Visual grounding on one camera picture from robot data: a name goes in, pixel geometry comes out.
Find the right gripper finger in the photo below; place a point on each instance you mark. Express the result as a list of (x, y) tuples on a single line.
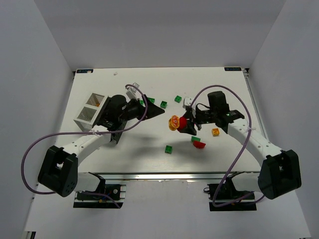
[(188, 114), (189, 129)]

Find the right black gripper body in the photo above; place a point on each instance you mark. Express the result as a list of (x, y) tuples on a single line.
[(193, 120)]

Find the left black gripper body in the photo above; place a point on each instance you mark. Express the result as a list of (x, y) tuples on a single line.
[(145, 107)]

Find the yellow flower lego piece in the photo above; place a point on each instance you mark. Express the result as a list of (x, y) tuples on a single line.
[(173, 123)]

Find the red round lego piece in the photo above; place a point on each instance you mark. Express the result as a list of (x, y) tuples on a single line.
[(182, 123)]

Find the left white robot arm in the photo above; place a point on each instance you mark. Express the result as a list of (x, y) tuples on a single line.
[(59, 170)]

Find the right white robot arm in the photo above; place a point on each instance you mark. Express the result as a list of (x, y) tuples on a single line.
[(280, 170)]

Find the green long lego brick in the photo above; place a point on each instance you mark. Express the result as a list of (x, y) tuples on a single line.
[(152, 100)]

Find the green slope lego brick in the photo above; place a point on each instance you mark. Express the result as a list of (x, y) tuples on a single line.
[(194, 138)]

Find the dark green lego brick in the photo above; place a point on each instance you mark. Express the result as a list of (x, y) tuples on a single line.
[(163, 105)]

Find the black slotted container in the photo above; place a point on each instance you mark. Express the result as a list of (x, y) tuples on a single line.
[(113, 126)]

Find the red curved lego brick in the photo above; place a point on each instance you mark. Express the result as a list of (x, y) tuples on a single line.
[(198, 144)]

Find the green lego brick upper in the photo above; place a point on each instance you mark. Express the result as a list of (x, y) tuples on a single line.
[(178, 99)]

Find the yellow square lego brick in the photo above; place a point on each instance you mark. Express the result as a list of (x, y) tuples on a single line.
[(215, 132)]

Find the white slotted container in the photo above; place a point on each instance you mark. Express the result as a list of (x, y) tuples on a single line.
[(89, 111)]

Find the green lego brick lower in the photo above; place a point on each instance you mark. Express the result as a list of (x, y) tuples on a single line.
[(168, 149)]

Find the right corner label sticker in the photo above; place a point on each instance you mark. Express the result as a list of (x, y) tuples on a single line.
[(232, 69)]

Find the corner label sticker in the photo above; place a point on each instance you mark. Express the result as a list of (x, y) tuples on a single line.
[(232, 69), (84, 71)]

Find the left corner label sticker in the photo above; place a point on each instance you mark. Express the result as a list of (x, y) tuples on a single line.
[(84, 71)]

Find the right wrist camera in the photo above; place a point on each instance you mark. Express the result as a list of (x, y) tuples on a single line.
[(187, 102)]

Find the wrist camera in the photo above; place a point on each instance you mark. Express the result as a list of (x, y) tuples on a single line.
[(187, 102), (131, 91)]

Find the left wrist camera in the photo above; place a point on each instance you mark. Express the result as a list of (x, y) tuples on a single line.
[(131, 91)]

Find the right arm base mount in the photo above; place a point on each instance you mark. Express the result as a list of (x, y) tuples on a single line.
[(225, 195)]

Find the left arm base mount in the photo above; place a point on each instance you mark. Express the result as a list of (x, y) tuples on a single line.
[(107, 195)]

